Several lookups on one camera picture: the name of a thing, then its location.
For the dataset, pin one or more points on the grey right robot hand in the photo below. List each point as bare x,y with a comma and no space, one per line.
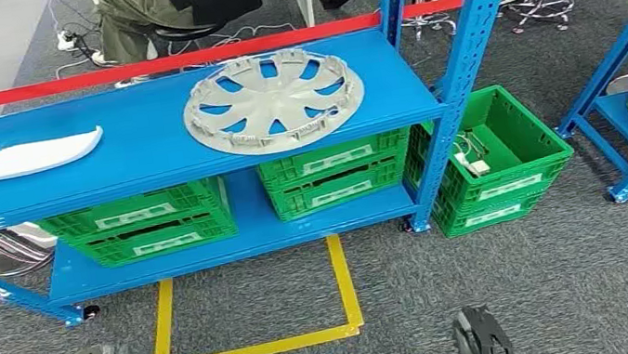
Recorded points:
482,343

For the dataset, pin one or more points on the white curved plastic part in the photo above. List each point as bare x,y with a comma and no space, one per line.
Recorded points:
25,159

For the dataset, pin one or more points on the red barrier belt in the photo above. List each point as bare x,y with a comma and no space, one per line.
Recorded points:
88,78

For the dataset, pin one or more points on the grey wheel hubcap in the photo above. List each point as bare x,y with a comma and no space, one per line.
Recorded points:
272,107

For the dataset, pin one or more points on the white power strip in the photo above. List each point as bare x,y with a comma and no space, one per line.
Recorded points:
65,41

